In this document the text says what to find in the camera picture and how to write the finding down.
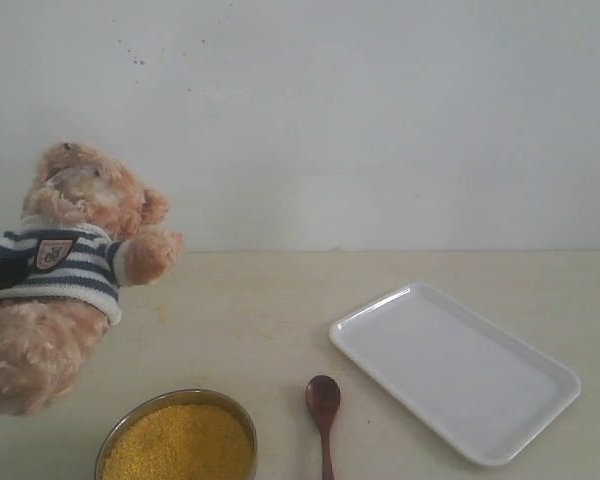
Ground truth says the plush teddy bear striped sweater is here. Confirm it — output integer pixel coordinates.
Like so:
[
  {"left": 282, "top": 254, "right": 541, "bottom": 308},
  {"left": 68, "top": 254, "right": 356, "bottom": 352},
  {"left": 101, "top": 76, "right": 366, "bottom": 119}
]
[{"left": 0, "top": 141, "right": 184, "bottom": 416}]

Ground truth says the dark brown wooden spoon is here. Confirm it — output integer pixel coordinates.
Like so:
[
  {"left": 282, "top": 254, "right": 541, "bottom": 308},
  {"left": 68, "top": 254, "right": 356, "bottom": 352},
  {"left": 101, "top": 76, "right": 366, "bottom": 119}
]
[{"left": 305, "top": 374, "right": 341, "bottom": 480}]

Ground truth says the white rectangular plastic tray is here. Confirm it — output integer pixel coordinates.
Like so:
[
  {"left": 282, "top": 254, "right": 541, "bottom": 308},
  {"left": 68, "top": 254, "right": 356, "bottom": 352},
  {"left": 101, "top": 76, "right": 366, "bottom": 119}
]
[{"left": 329, "top": 283, "right": 582, "bottom": 467}]

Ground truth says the metal bowl of yellow millet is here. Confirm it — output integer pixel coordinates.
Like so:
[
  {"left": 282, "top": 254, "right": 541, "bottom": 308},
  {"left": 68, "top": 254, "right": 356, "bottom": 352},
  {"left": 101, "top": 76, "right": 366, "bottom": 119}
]
[{"left": 94, "top": 389, "right": 258, "bottom": 479}]

